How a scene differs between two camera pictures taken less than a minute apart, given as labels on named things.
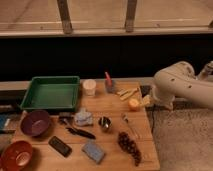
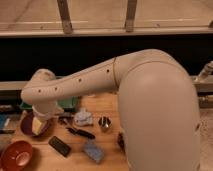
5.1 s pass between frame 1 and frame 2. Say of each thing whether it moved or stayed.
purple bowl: stayed
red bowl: stayed
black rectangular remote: stayed
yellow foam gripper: moved
